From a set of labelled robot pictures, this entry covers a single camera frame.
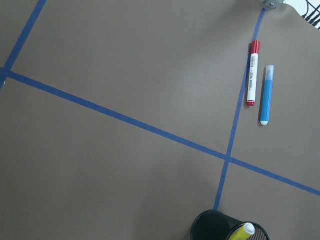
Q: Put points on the blue highlighter pen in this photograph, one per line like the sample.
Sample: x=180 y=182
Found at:
x=267 y=95

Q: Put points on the red white marker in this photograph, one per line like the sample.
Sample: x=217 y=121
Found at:
x=252 y=73

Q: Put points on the yellow highlighter pen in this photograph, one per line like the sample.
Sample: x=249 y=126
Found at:
x=244 y=232

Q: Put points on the black mesh pen cup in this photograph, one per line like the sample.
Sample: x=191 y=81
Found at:
x=214 y=225

